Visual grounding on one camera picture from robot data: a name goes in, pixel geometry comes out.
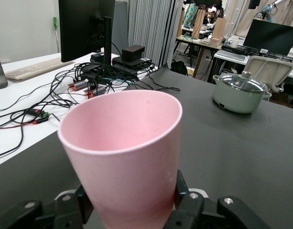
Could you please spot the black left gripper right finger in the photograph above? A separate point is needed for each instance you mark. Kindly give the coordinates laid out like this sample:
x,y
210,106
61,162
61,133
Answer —
x,y
191,210

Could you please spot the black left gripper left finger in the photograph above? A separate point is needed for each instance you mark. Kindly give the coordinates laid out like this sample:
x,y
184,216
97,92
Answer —
x,y
65,210

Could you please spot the pink plastic cup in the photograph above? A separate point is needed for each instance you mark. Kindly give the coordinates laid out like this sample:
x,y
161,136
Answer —
x,y
122,155

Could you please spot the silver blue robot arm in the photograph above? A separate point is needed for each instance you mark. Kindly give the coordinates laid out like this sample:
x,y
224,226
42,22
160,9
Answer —
x,y
267,14

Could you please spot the dark grey table cloth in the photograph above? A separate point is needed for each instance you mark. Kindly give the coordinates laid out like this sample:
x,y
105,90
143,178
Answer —
x,y
232,155

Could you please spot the black adapter with red light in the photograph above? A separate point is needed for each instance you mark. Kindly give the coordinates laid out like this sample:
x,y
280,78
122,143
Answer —
x,y
35,112

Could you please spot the sage green cooking pot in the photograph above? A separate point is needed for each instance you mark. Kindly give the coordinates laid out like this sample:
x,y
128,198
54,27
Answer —
x,y
236,102

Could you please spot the orange grey usb hub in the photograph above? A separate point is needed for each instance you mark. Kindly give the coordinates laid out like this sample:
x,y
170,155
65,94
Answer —
x,y
96,91
78,85

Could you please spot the glass lid with beige knob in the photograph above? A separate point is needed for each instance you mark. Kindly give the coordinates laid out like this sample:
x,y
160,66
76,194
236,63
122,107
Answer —
x,y
241,83

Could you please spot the black backpack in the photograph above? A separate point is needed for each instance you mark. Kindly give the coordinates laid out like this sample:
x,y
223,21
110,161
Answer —
x,y
179,68

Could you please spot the white computer keyboard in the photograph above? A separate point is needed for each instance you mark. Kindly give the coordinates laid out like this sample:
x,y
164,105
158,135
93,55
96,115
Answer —
x,y
36,69

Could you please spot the wooden trestle table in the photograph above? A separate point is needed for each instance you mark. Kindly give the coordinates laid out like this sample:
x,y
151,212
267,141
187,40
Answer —
x,y
198,59

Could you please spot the white office desk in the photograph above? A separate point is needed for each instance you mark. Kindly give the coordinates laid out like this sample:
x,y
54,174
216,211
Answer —
x,y
217,56

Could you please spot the small black box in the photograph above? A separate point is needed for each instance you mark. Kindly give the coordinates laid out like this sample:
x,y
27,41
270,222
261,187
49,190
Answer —
x,y
96,57

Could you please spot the black docking station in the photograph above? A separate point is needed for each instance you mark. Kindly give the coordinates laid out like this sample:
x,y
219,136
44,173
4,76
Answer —
x,y
127,64

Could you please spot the grey computer keyboard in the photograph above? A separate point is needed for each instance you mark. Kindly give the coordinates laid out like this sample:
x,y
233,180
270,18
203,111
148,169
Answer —
x,y
232,54

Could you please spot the beige office chair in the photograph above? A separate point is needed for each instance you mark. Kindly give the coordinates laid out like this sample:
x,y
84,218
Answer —
x,y
263,65

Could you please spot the dark brown box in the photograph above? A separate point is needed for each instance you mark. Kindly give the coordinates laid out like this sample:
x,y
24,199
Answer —
x,y
132,53

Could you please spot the small wooden block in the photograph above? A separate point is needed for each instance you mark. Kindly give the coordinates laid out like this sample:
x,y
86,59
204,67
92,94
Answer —
x,y
215,42

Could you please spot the white mug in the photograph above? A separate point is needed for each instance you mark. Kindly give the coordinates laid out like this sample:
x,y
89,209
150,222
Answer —
x,y
234,43

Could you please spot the black monitor stand pole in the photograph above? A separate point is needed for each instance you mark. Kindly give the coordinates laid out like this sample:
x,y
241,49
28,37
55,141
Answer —
x,y
107,43

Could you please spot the black computer monitor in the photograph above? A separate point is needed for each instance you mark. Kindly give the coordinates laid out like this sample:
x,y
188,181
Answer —
x,y
270,38
77,28

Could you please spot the tall wooden board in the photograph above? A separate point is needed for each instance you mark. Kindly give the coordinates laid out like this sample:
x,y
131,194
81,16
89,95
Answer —
x,y
220,27

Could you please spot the grey pleated curtain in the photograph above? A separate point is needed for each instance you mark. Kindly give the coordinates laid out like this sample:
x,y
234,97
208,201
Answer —
x,y
146,23

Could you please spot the teal patterned bag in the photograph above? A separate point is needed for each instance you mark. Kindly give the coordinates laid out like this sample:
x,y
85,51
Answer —
x,y
190,14

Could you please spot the black divider post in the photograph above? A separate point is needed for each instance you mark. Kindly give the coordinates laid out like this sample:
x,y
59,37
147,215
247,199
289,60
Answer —
x,y
169,31

